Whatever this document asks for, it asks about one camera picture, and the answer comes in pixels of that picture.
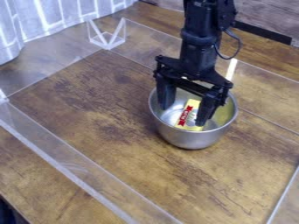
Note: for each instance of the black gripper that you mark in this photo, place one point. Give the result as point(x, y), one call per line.
point(192, 73)

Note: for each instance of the yellow butter block toy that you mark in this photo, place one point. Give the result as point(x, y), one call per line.
point(187, 117)

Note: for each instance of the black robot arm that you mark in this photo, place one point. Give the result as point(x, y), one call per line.
point(207, 17)

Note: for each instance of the silver metal pot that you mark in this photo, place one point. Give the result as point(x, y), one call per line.
point(175, 122)

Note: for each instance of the black strip on table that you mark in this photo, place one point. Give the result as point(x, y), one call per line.
point(263, 33)

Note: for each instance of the white grey curtain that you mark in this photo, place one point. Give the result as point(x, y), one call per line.
point(31, 19)

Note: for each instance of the clear acrylic enclosure panel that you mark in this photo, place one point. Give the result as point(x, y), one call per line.
point(90, 119)

